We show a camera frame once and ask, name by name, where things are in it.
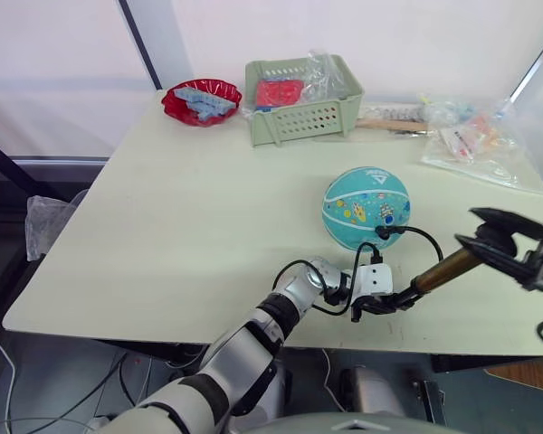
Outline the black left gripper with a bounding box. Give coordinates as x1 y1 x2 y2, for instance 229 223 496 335
349 288 421 324

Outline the black pump hose with needle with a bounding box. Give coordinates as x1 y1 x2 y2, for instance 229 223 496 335
374 223 445 264

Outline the teal printed ball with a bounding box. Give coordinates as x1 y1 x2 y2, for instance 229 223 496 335
321 165 411 252

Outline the grey rounded device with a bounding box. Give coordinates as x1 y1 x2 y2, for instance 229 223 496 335
338 364 406 413

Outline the clear bag with small items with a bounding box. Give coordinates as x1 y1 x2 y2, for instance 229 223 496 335
418 91 543 195

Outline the brown wooden board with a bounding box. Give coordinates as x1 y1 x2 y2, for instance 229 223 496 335
482 356 543 395

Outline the wooden stick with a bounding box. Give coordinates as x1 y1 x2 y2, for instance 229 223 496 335
355 117 431 131

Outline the white blister strip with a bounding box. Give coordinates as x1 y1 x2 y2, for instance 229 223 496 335
360 104 429 119

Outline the dark-edged white panel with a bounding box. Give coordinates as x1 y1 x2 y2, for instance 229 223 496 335
508 25 543 103

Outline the green perforated plastic basket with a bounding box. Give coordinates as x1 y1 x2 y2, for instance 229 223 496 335
244 53 365 148

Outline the crumpled clear plastic bag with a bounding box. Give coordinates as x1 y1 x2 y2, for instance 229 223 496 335
298 49 350 104

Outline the red flat packet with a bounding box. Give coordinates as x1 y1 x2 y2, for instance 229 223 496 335
254 79 305 109

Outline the blue blocks pile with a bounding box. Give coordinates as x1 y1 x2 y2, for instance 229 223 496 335
172 86 234 123

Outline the clear plastic bin liner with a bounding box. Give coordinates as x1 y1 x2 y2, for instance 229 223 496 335
25 189 91 262

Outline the dark upright pole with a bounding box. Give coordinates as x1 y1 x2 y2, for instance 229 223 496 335
116 0 165 90

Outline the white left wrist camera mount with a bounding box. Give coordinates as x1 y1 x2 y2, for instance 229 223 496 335
355 263 395 297

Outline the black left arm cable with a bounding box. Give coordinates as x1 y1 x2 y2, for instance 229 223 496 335
271 241 386 317

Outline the white floor cable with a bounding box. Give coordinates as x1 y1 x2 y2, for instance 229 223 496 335
0 328 19 426

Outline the black diagonal frame bar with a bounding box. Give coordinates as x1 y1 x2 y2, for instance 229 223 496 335
0 132 71 203

